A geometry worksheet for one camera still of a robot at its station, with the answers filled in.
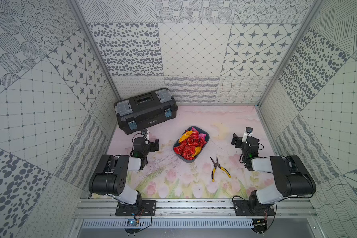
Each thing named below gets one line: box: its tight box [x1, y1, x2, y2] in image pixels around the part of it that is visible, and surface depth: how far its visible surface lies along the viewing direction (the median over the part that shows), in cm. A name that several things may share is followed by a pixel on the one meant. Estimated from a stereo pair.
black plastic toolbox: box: [113, 87, 179, 135], surface depth 100 cm
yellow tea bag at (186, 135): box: [178, 129, 193, 143], surface depth 91 cm
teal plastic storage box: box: [173, 125, 210, 164], surface depth 91 cm
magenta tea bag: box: [191, 126, 207, 140], surface depth 98 cm
